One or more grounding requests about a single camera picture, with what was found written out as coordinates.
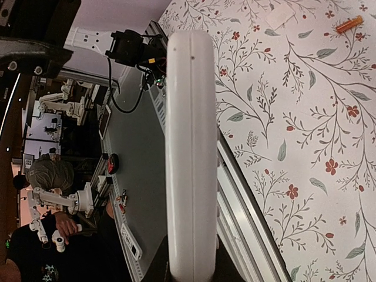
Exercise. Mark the white red remote control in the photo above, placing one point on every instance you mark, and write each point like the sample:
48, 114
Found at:
191, 156

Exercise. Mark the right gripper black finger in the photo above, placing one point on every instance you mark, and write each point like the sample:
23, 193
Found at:
33, 35

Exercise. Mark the orange battery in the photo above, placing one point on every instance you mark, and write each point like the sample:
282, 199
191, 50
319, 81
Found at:
349, 24

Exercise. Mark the white battery cover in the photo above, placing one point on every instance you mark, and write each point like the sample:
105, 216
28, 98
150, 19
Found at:
279, 15

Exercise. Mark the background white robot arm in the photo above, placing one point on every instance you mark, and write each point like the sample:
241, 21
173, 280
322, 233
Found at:
59, 101

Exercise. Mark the spare white remote control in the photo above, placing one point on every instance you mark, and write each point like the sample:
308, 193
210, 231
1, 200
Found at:
131, 242

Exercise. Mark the white tablet device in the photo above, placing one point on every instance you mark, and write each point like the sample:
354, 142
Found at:
103, 121

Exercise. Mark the red black computer mouse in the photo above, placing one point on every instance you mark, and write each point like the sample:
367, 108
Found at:
113, 163

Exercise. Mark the person in black shirt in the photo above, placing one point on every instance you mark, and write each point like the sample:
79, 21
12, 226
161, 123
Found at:
68, 255

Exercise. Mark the floral patterned table mat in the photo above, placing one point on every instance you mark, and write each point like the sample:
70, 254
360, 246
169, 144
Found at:
297, 107

